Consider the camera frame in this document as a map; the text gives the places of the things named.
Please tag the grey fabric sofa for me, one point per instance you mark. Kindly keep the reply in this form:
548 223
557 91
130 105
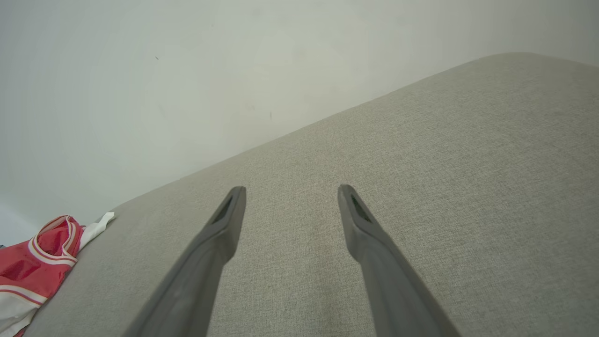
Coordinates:
444 187

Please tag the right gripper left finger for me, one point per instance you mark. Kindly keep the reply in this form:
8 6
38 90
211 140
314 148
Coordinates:
196 276

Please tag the red Bulls 23 jersey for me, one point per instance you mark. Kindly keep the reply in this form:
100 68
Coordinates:
28 267

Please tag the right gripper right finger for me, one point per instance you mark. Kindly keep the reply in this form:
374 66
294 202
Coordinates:
393 290

